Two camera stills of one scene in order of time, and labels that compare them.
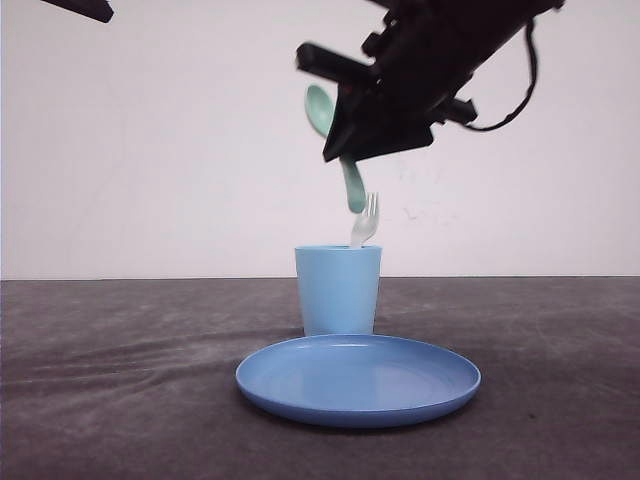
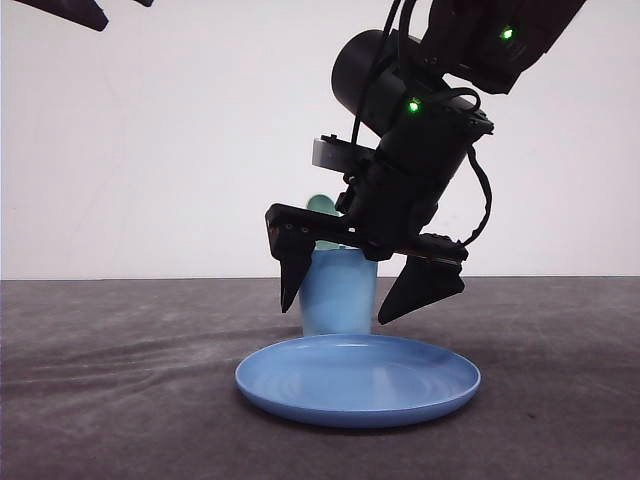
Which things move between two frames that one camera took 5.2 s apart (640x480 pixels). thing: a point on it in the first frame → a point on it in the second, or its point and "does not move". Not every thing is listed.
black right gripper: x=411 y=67 → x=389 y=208
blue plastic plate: x=358 y=381 does not move
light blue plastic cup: x=338 y=288 does not move
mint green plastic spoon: x=319 y=108 → x=324 y=203
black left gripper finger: x=100 y=10 → x=85 y=13
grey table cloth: x=135 y=379 does not move
